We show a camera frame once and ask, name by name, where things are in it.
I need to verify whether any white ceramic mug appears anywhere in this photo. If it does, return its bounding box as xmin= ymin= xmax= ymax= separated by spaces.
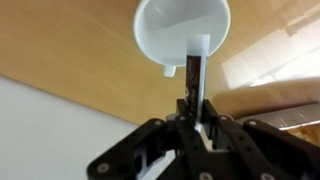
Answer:
xmin=133 ymin=0 xmax=232 ymax=78

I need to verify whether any black Expo marker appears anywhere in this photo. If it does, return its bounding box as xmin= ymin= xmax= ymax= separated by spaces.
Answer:
xmin=183 ymin=33 xmax=212 ymax=134

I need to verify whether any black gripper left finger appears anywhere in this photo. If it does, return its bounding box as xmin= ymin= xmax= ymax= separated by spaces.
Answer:
xmin=87 ymin=98 xmax=205 ymax=180

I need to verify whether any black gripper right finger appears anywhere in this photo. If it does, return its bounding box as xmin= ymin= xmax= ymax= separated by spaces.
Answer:
xmin=198 ymin=98 xmax=320 ymax=180

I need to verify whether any brown paper bag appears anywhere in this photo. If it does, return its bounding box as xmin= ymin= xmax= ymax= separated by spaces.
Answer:
xmin=212 ymin=76 xmax=320 ymax=132

